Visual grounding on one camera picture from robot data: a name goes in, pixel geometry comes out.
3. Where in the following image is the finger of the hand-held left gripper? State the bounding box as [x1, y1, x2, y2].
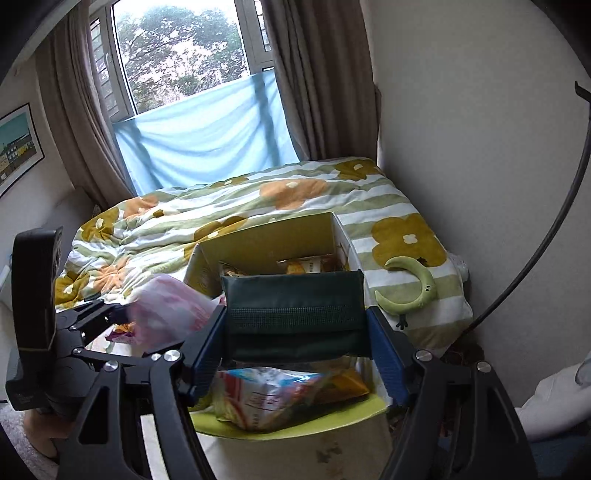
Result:
[54, 299, 137, 342]
[69, 339, 185, 376]

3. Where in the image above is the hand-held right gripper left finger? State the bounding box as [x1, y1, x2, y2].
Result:
[58, 305, 229, 480]

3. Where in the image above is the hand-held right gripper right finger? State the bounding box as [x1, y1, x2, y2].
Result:
[367, 305, 539, 480]

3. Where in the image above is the pink snack packet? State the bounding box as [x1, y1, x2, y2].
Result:
[124, 273, 222, 356]

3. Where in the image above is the dark green snack packet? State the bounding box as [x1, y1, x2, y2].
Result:
[221, 270, 365, 363]

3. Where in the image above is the yellow-green cardboard box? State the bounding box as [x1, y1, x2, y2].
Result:
[184, 212, 393, 480]

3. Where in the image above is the person's left forearm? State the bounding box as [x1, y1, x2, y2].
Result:
[23, 408, 61, 462]

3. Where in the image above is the purple snack bag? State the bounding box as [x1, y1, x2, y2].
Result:
[105, 323, 137, 344]

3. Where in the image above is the yellow snack bag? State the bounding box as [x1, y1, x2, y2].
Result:
[318, 369, 372, 404]

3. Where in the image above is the blue red snack bag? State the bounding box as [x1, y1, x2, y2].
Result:
[212, 367, 333, 432]

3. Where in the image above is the green moon plush toy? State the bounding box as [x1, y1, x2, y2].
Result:
[374, 255, 437, 329]

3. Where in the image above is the orange snack packet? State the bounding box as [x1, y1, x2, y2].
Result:
[277, 255, 345, 275]

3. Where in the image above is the white cloth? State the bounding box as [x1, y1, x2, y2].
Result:
[515, 351, 591, 444]

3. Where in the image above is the floral striped blanket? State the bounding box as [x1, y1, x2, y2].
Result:
[54, 157, 474, 358]

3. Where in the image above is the brown curtain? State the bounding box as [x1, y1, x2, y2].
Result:
[259, 0, 384, 162]
[34, 9, 134, 208]

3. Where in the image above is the light blue cloth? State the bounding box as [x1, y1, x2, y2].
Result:
[113, 69, 301, 197]

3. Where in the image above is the white framed window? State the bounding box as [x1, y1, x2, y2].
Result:
[90, 0, 275, 123]

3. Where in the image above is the framed wall picture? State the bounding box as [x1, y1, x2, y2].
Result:
[0, 102, 46, 199]

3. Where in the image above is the black curved cable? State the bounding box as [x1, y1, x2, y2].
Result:
[459, 80, 591, 337]

